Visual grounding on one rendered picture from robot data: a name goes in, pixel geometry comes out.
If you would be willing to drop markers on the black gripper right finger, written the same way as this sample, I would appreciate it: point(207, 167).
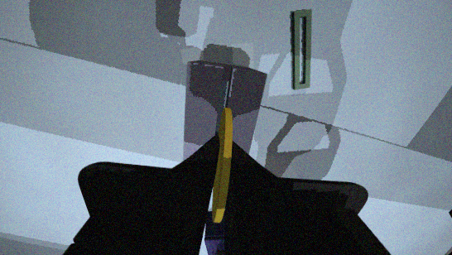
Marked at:
point(255, 195)

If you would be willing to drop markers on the gold coin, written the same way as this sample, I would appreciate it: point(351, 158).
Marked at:
point(221, 180)

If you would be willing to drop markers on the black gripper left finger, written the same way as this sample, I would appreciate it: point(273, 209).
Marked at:
point(182, 191)

